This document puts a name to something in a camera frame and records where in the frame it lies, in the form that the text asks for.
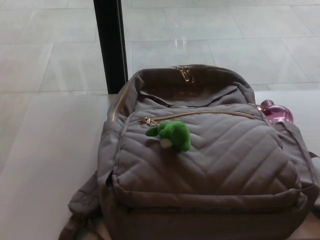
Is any green plush keychain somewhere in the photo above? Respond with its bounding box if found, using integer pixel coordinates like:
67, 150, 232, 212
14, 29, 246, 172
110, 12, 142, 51
145, 120, 192, 153

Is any grey quilted backpack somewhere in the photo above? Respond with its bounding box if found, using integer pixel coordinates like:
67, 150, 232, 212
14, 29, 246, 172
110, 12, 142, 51
58, 65, 320, 240

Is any pink transparent water bottle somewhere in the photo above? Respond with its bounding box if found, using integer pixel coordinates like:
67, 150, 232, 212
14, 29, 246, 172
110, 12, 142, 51
260, 99, 294, 124

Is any black vertical window frame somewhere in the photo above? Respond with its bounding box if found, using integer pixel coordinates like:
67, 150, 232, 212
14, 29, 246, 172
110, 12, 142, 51
92, 0, 129, 95

